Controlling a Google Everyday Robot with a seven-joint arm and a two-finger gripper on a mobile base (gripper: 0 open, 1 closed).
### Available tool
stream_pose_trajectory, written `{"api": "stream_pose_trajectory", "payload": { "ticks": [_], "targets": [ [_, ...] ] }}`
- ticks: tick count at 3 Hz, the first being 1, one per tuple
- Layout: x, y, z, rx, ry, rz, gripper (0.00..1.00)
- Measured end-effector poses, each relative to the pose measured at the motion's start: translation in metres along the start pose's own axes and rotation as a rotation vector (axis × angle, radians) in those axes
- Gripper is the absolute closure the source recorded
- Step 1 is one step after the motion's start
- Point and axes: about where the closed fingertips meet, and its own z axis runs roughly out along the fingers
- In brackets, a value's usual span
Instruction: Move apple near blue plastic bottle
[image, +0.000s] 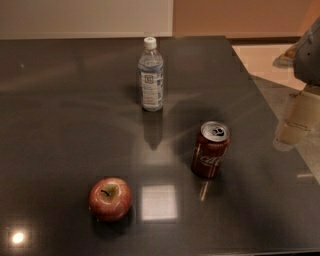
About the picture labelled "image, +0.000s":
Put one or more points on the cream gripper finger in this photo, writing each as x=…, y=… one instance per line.
x=301, y=114

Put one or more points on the red apple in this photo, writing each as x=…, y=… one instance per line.
x=110, y=199

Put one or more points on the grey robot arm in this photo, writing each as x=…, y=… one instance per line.
x=306, y=61

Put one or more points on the clear plastic water bottle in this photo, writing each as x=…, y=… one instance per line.
x=150, y=76

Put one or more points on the red cola can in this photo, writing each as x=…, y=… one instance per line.
x=211, y=146

